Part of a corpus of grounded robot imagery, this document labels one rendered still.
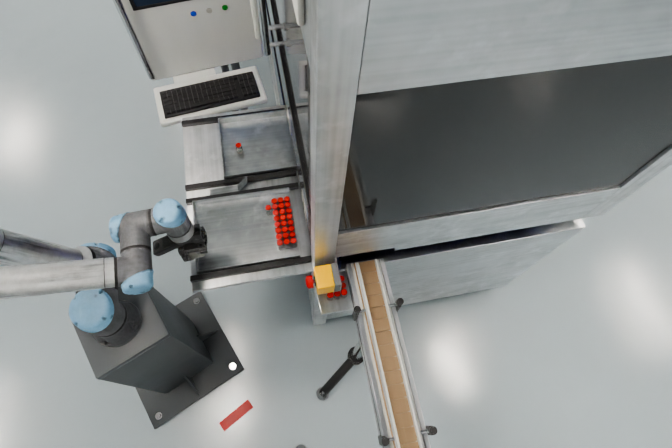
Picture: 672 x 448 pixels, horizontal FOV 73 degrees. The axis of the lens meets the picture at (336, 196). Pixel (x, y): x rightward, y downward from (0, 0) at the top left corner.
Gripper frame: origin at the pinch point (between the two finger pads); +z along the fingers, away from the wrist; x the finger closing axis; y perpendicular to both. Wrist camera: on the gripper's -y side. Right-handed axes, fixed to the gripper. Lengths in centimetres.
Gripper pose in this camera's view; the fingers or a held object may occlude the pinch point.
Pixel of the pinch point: (190, 255)
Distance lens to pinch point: 159.2
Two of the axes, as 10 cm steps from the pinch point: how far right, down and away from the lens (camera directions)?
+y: 9.8, -1.5, 1.3
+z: -0.5, 4.5, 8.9
